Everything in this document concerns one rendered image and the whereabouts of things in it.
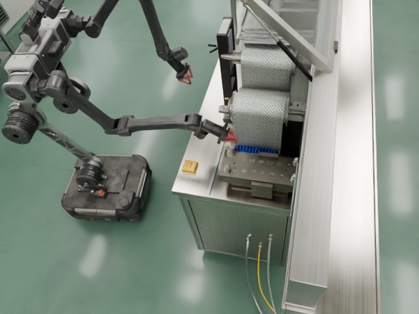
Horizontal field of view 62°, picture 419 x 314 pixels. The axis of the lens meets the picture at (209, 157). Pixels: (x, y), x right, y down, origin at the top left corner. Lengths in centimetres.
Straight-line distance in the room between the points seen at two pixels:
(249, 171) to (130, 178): 132
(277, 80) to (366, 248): 95
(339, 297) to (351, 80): 86
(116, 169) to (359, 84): 196
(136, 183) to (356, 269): 198
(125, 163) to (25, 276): 111
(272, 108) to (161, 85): 235
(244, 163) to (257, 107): 30
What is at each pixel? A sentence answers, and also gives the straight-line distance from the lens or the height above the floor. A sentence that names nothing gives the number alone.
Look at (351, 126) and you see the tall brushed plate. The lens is 137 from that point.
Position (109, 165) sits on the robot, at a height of 24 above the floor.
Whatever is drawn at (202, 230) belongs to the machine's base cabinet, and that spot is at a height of 44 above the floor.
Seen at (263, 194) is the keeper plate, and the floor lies 95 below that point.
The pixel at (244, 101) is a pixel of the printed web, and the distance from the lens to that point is 161.
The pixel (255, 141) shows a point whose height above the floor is 108.
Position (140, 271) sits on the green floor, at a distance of 270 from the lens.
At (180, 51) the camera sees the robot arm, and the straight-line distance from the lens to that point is 202.
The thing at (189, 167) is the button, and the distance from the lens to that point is 188.
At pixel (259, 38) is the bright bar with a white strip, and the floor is 145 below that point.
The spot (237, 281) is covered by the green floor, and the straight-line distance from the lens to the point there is 255.
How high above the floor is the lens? 244
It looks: 53 degrees down
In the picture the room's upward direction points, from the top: 11 degrees counter-clockwise
